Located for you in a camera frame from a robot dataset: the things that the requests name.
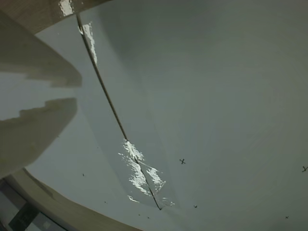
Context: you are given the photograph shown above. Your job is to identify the clear adhesive tape strip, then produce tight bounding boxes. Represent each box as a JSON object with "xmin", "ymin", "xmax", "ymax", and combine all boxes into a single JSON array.
[{"xmin": 77, "ymin": 14, "xmax": 180, "ymax": 211}]

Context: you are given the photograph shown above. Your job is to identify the white paper sheet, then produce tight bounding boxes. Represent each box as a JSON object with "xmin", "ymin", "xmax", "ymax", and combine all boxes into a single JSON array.
[{"xmin": 0, "ymin": 14, "xmax": 169, "ymax": 231}]

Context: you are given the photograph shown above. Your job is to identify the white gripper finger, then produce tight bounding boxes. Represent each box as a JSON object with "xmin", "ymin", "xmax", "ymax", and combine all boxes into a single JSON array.
[
  {"xmin": 0, "ymin": 9, "xmax": 83, "ymax": 88},
  {"xmin": 0, "ymin": 97, "xmax": 78, "ymax": 180}
]

